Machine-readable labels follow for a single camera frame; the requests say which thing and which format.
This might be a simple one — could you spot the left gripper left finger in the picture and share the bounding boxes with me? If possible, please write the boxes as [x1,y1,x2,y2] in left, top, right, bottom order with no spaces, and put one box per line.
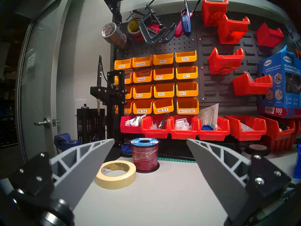
[49,138,115,211]

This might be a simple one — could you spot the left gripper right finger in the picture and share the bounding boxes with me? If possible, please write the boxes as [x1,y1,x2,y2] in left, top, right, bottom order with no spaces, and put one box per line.
[186,138,252,222]

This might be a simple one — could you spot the blue labelled storage bin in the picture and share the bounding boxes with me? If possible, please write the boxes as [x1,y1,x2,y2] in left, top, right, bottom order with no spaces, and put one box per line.
[293,144,301,179]

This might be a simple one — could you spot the black storage rack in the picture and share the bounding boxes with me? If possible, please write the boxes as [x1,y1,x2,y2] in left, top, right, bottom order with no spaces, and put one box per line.
[0,80,19,148]

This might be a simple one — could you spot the blue cleaning cloths box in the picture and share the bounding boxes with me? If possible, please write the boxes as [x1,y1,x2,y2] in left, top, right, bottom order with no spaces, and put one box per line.
[257,50,301,119]

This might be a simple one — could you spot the blue bench vise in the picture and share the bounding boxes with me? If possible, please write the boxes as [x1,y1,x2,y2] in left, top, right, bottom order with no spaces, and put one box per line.
[53,133,83,152]

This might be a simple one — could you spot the beige masking tape roll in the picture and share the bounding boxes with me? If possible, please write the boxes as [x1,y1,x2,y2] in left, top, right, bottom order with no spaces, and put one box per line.
[95,160,137,190]

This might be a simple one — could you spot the wide black tape roll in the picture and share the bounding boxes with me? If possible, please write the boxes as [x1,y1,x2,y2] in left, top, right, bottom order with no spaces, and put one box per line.
[245,143,271,157]

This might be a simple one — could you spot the green cutting mat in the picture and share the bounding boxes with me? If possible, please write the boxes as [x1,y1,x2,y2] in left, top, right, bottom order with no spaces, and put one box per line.
[157,140,198,164]

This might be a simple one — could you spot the black bit holder tower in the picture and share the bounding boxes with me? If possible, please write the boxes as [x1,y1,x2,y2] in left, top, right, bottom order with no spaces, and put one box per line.
[77,104,92,144]
[92,109,106,141]

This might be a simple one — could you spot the clear parts packets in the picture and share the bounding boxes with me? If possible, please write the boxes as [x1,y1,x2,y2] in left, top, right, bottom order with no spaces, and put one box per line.
[175,118,192,131]

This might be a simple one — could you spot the stack of red bins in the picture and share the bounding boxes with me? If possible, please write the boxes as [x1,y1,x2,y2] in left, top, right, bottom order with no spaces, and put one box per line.
[263,133,297,153]

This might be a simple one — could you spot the crimson parts bin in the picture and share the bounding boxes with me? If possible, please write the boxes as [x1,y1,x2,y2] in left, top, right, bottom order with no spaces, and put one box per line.
[120,115,147,134]

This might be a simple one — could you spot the white printed parts bag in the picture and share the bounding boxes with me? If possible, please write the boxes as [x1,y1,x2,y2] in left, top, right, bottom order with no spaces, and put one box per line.
[124,114,147,127]

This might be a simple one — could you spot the orange bin labelled M4-0.7 HEX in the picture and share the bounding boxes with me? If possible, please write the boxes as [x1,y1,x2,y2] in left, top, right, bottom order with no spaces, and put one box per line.
[176,97,200,115]

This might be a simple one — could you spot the clear screw bag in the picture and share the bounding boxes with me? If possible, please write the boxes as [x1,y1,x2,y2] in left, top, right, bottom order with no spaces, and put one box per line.
[150,112,170,130]

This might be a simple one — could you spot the grey glass door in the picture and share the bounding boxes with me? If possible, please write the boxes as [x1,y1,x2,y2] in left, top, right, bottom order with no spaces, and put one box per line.
[15,0,76,160]

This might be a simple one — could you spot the black metal press stand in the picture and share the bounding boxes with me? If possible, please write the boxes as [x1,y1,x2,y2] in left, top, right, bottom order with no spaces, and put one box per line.
[90,70,127,146]

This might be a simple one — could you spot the dark grey tool panel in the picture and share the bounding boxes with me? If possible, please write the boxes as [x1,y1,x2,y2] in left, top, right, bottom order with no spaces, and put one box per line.
[111,2,301,117]

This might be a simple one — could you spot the orange bin labelled M2.5-5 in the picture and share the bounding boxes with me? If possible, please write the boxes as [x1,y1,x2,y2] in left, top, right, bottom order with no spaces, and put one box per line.
[153,97,174,115]

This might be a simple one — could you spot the orange bin labelled M3-6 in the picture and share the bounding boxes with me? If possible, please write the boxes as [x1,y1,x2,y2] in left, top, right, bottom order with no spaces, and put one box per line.
[176,81,199,97]

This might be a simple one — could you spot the orange bin labelled M2.5-6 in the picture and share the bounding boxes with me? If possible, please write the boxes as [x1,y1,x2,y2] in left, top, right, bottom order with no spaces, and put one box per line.
[133,99,155,115]

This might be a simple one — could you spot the red louvre bin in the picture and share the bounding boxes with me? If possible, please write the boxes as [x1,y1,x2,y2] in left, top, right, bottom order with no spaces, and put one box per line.
[232,72,273,96]
[217,14,251,45]
[207,47,245,75]
[201,0,229,28]

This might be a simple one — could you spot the orange bin unreadable label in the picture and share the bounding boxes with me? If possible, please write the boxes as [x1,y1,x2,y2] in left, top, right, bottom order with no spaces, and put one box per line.
[125,85,136,100]

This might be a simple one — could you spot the orange bin labelled M3-8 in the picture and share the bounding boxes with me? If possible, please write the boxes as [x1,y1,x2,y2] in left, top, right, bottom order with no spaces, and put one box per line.
[154,83,175,98]

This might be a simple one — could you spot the orange bin labelled M3-12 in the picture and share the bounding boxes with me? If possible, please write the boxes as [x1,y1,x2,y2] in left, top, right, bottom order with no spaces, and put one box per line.
[133,84,155,99]

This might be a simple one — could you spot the black soldering iron pen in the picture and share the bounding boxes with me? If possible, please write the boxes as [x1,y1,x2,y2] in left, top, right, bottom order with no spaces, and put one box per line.
[96,55,111,86]

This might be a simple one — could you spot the orange bin with plastic cover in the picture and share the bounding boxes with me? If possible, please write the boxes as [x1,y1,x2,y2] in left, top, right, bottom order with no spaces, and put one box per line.
[114,70,134,85]

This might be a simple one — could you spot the orange bin labelled M3-4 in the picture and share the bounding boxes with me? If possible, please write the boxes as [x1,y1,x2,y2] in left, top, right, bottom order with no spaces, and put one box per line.
[176,66,199,80]

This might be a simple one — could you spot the orange bin labelled M4X4X6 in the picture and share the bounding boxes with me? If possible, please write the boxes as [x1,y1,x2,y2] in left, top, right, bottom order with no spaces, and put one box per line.
[133,69,154,84]

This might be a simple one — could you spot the orange bin labelled M4-6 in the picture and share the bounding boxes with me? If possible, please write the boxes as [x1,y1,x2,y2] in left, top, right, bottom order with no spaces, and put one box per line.
[153,67,175,81]

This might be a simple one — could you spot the orange bin labelled M3X5X4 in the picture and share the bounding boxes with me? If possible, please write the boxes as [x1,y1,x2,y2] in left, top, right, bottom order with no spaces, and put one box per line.
[114,58,133,71]

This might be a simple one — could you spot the white paper notice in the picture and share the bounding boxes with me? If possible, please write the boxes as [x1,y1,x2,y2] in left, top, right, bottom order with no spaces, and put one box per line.
[26,52,37,69]

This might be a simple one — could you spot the orange bin labelled M3X6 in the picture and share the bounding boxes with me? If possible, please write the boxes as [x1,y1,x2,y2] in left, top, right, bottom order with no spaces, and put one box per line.
[175,50,198,63]

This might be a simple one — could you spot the orange bin labelled M3X8 BAD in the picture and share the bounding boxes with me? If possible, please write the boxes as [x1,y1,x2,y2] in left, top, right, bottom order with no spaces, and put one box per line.
[132,55,154,68]

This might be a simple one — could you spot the crimson louvre bin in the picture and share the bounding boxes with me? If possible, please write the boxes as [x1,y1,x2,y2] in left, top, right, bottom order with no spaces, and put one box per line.
[255,22,285,49]

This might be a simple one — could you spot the red utility lighter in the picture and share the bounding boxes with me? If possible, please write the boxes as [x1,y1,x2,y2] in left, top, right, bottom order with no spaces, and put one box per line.
[174,0,203,38]

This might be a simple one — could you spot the dark grey C-clamp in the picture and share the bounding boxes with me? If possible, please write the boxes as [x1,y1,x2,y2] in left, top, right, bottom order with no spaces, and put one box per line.
[162,23,176,44]
[126,0,166,45]

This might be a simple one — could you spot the yellow tape roll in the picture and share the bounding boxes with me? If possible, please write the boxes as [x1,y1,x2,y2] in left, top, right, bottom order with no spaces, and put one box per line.
[127,18,144,41]

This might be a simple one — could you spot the blue utility lighter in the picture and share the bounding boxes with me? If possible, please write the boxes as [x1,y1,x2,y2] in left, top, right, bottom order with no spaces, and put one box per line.
[180,0,192,37]

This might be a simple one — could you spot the silver door handle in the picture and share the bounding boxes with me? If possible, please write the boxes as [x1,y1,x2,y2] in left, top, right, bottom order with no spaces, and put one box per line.
[33,117,61,129]

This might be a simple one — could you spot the red wire spool blue label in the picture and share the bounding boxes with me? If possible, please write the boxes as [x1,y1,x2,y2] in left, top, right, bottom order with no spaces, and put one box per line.
[130,137,160,173]

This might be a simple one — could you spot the white switch plate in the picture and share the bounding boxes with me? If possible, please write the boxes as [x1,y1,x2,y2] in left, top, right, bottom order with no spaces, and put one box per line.
[75,99,87,115]

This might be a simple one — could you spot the silver duct tape roll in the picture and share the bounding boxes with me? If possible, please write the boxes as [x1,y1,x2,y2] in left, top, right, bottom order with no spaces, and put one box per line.
[101,22,127,49]

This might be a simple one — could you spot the purple handled scissors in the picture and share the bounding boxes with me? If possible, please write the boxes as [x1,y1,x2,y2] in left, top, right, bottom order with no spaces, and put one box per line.
[284,22,301,52]

